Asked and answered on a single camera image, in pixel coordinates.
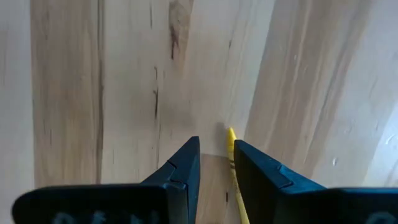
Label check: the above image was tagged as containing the yellow crayon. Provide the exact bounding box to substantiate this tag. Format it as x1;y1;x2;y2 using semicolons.
226;126;251;224

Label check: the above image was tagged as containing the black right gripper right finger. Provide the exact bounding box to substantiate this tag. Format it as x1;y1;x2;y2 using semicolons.
233;139;398;224

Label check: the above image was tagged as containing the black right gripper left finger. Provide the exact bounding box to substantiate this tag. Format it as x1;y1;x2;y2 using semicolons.
11;136;201;224

